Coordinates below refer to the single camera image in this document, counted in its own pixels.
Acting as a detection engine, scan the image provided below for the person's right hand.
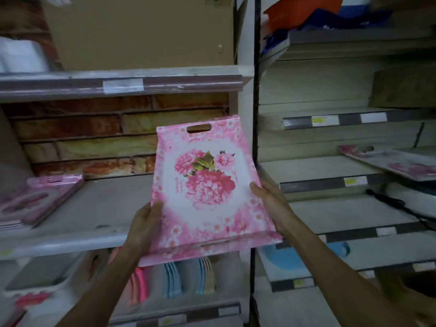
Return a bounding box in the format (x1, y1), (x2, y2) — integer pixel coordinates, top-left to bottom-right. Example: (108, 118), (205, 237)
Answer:
(249, 181), (300, 235)

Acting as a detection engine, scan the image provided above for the person's left hand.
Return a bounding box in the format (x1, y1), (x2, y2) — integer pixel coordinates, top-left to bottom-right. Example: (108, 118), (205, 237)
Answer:
(124, 200), (164, 256)

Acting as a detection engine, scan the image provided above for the large pink blossom tray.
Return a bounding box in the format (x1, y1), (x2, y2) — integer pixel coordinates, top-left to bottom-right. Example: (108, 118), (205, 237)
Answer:
(138, 115), (283, 268)

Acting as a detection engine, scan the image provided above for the stack of pink floral trays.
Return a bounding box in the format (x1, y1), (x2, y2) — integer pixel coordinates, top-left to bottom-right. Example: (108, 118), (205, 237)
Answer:
(0, 173), (84, 232)

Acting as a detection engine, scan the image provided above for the white tray with pink print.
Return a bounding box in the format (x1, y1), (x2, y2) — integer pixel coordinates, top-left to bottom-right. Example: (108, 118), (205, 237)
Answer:
(339, 144), (436, 183)

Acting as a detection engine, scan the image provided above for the person's left forearm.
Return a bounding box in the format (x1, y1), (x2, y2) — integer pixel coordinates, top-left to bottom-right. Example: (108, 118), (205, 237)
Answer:
(56, 247), (150, 327)

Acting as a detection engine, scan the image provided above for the person's right forearm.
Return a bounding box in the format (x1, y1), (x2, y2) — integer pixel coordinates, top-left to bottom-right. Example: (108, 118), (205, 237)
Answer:
(282, 221), (420, 327)

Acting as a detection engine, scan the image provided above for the pink plastic scoop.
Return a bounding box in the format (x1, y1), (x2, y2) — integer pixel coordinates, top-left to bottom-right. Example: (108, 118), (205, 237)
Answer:
(109, 248), (150, 303)

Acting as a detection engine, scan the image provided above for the blue plastic scoop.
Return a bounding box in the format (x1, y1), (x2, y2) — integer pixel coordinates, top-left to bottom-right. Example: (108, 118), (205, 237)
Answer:
(163, 262), (183, 298)

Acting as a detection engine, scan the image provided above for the cardboard box on floor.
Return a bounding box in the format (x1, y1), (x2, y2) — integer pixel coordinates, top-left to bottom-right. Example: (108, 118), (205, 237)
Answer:
(378, 270), (436, 326)

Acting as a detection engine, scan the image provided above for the large plain cardboard box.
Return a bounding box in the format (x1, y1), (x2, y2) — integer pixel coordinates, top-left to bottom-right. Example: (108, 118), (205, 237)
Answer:
(42, 0), (239, 70)

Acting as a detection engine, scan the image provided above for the blue bag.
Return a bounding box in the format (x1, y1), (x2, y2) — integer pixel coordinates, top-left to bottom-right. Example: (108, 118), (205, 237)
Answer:
(262, 5), (392, 53)

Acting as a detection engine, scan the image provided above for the orange bag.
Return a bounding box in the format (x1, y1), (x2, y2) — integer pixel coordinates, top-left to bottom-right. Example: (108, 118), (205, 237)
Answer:
(264, 0), (345, 31)

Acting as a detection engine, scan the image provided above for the round white styrofoam block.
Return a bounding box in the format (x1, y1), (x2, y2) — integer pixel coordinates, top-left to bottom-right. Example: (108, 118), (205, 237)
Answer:
(0, 37), (48, 74)

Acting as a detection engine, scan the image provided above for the black power cord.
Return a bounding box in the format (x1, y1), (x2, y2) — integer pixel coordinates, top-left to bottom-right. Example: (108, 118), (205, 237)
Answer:
(366, 188), (436, 232)

